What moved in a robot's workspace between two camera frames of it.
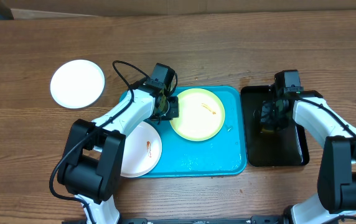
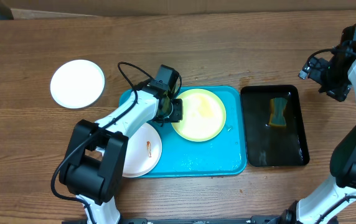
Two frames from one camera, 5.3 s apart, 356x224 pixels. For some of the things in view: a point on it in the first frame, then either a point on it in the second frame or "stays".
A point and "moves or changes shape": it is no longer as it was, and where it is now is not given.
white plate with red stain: (142, 150) stays
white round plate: (78, 84) stays
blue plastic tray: (224, 154) stays
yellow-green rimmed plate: (201, 114) stays
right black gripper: (268, 118) → (316, 73)
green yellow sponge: (267, 131) moves or changes shape
